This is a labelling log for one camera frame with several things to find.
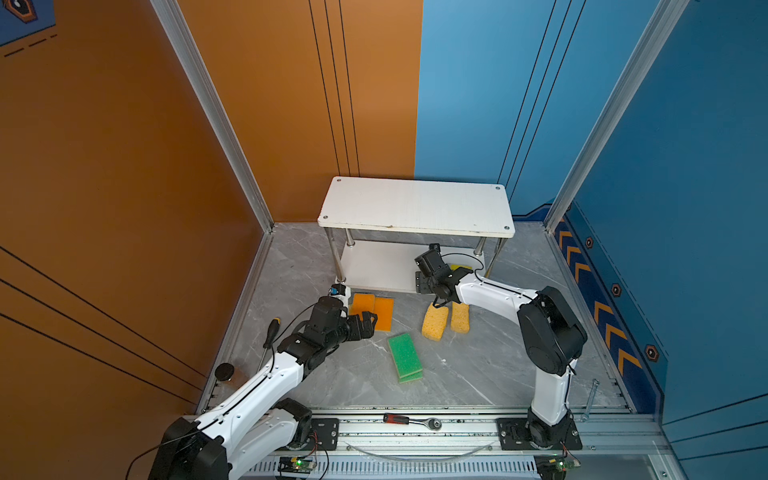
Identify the black yellow screwdriver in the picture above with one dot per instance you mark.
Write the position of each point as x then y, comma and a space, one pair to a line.
272, 333

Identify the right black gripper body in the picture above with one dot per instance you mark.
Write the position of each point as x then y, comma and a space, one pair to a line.
431, 287

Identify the green circuit board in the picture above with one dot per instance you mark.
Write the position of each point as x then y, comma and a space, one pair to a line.
555, 468
295, 467

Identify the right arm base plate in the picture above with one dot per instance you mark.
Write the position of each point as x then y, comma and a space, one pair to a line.
518, 434

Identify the green sponge top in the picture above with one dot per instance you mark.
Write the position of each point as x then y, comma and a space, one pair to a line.
404, 354

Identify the green sponge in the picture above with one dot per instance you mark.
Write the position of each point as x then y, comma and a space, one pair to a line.
411, 377
404, 354

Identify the tan cellulose sponge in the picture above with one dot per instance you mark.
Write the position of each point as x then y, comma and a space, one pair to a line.
435, 322
460, 318

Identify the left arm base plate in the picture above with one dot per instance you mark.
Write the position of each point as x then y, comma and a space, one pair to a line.
317, 432

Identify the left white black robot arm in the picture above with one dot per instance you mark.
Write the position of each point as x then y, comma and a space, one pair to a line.
259, 418

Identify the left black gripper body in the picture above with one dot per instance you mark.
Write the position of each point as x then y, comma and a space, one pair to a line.
346, 331

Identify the orange sponge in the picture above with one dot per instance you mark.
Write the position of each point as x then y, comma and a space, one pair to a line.
362, 302
383, 309

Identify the white two-tier shelf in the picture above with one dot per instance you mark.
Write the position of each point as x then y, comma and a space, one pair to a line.
407, 207

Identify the silver metal rod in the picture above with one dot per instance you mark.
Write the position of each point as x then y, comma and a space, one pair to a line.
590, 400

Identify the left green circuit board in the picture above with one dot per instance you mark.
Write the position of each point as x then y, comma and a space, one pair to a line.
295, 467

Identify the green sponge bottom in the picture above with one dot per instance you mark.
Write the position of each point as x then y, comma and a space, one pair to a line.
411, 377

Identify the brown jar black lid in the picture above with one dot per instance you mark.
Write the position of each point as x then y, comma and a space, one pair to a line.
230, 376

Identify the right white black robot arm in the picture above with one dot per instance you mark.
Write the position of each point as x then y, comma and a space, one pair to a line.
552, 334

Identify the right green circuit board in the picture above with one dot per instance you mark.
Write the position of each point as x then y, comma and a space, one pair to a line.
555, 468

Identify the red handled ratchet wrench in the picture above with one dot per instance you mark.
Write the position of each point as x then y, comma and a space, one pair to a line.
432, 423

